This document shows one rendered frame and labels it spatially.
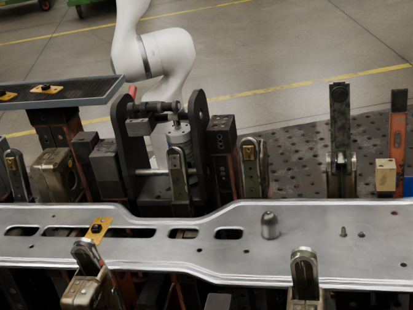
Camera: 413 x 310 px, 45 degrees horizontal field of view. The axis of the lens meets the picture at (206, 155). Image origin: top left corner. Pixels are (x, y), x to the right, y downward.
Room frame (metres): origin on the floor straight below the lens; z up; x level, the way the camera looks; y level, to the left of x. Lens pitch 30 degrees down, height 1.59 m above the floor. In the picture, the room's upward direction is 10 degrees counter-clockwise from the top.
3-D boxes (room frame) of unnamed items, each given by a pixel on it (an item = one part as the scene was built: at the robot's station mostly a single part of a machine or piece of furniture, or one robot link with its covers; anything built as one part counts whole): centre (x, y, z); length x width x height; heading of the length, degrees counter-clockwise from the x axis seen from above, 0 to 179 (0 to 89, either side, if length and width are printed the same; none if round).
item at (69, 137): (1.18, 0.36, 0.92); 0.10 x 0.08 x 0.45; 73
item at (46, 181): (0.99, 0.35, 0.89); 0.13 x 0.11 x 0.38; 163
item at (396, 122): (0.78, -0.35, 0.95); 0.03 x 0.01 x 0.50; 73
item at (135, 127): (0.96, 0.08, 0.94); 0.18 x 0.13 x 0.49; 73
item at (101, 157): (0.99, 0.21, 0.89); 0.13 x 0.11 x 0.38; 163
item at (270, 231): (0.69, -0.09, 1.02); 0.03 x 0.03 x 0.07
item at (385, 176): (0.76, -0.32, 0.88); 0.04 x 0.04 x 0.36; 73
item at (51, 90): (1.19, 0.36, 1.17); 0.08 x 0.04 x 0.01; 58
